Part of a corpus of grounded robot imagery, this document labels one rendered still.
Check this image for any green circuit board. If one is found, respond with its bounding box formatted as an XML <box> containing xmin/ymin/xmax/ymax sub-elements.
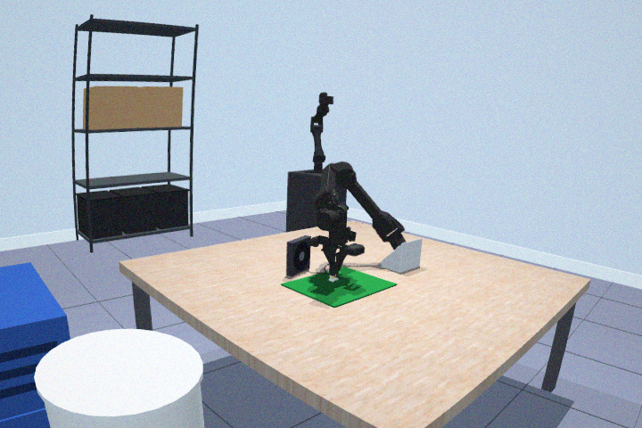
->
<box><xmin>281</xmin><ymin>267</ymin><xmax>398</xmax><ymax>308</ymax></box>

